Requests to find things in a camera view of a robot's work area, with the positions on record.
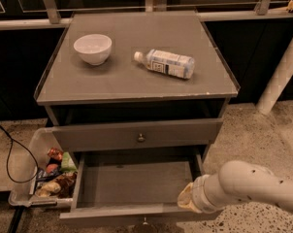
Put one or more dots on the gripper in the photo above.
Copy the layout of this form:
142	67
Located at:
199	192

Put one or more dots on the grey drawer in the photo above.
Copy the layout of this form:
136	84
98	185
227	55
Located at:
137	135
127	187

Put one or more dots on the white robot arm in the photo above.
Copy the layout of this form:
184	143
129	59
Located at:
235	183

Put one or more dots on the grey top drawer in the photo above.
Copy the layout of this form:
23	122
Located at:
137	135

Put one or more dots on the grey drawer cabinet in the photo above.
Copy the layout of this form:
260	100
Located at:
121	90

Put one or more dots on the brown snack bag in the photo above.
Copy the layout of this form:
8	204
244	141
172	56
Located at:
61	187

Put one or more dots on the green snack packet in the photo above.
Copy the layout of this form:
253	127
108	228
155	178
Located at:
67	163

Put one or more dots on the clear plastic water bottle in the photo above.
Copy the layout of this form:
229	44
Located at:
167	63

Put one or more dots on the clear plastic storage bin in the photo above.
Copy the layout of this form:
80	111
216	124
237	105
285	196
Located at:
32	168

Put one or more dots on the red snack can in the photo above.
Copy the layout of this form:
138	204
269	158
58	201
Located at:
55	154

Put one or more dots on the white ceramic bowl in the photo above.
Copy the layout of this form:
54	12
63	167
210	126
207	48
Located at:
93	49

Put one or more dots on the white diagonal pole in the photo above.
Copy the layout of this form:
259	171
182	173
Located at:
278	82

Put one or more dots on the metal railing frame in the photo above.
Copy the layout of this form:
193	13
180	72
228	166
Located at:
39	14

